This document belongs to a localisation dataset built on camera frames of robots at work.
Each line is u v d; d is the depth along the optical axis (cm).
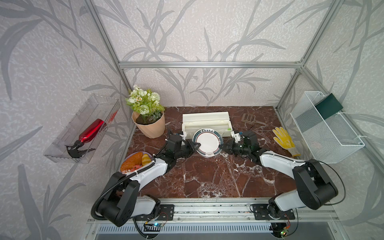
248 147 69
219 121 102
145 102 85
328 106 72
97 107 79
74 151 58
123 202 41
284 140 102
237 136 83
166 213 72
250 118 112
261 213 72
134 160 87
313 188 43
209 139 86
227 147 76
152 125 89
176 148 67
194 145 83
